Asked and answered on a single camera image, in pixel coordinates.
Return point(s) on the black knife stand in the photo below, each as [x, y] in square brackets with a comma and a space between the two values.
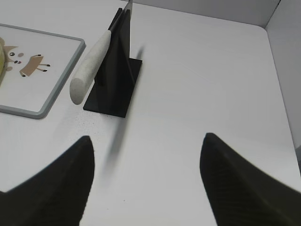
[117, 76]

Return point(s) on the white-handled cleaver knife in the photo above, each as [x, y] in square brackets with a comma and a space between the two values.
[88, 69]

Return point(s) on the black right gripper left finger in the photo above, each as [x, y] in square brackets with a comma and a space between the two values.
[57, 195]

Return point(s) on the white grey-rimmed cutting board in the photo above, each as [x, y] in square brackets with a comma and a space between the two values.
[36, 68]

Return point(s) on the yellow plastic banana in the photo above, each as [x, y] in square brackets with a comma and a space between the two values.
[2, 59]

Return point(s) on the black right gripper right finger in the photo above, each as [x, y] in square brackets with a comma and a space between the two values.
[240, 194]

